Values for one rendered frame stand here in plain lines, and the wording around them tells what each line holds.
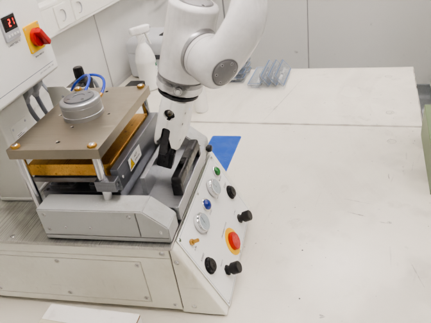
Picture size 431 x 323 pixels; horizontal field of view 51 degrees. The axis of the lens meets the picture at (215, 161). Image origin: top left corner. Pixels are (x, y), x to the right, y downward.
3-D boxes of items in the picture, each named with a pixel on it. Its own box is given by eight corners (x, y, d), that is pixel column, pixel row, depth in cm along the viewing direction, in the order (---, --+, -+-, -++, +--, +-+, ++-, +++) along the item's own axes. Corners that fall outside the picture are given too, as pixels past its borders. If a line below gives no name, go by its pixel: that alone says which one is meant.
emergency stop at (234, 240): (233, 254, 98) (224, 241, 97) (236, 241, 102) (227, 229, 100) (239, 252, 98) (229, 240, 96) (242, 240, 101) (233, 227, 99)
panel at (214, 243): (229, 307, 88) (176, 241, 81) (249, 211, 113) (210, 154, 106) (237, 305, 87) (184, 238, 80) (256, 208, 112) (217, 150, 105)
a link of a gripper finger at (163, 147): (162, 152, 80) (166, 156, 86) (175, 112, 81) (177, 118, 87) (156, 150, 80) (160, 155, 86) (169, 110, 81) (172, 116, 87)
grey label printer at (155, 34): (131, 78, 194) (121, 40, 185) (153, 61, 209) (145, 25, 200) (181, 80, 184) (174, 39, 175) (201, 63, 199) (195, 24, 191)
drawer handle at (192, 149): (173, 195, 85) (169, 178, 83) (192, 154, 98) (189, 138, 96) (183, 195, 85) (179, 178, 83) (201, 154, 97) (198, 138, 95)
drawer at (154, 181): (42, 219, 91) (29, 188, 87) (89, 160, 109) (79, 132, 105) (182, 223, 84) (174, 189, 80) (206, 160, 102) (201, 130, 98)
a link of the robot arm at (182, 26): (216, 84, 79) (188, 61, 84) (233, 11, 71) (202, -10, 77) (176, 90, 74) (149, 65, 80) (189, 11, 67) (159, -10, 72)
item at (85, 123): (-6, 191, 86) (-35, 131, 79) (69, 116, 111) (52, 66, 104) (111, 193, 80) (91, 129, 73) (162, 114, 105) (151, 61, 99)
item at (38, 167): (34, 181, 87) (16, 139, 82) (84, 127, 105) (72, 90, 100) (117, 182, 83) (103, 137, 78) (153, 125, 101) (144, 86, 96)
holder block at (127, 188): (47, 201, 89) (42, 190, 88) (89, 149, 106) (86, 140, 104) (123, 202, 85) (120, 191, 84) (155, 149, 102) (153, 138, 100)
